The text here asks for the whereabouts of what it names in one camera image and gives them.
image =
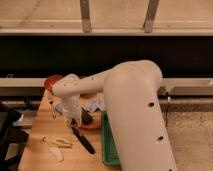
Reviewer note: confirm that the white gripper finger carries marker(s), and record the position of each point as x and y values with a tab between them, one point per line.
67	122
79	121

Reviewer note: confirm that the black handled brush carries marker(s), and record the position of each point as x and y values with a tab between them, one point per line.
82	139

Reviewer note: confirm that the orange carrot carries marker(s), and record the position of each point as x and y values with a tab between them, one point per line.
92	126

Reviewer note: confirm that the black chair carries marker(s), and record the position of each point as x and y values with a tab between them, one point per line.
9	134

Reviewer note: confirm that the green plastic tray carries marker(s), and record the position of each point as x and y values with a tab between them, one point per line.
109	153

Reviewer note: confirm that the black remote control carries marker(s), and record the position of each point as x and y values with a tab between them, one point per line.
86	117

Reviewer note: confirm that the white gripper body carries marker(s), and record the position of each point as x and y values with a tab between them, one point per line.
72	113

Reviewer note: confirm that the crumpled grey cloth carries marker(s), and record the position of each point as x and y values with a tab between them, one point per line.
92	105

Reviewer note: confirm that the cream wooden spatula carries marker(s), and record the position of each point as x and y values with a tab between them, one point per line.
53	146

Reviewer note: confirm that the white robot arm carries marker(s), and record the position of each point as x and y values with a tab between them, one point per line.
134	113

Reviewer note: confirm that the cream wooden fork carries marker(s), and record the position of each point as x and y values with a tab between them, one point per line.
62	143

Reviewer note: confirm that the blue grey sponge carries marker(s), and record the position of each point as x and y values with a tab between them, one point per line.
59	108

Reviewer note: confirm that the red bowl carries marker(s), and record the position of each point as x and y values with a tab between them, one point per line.
50	81

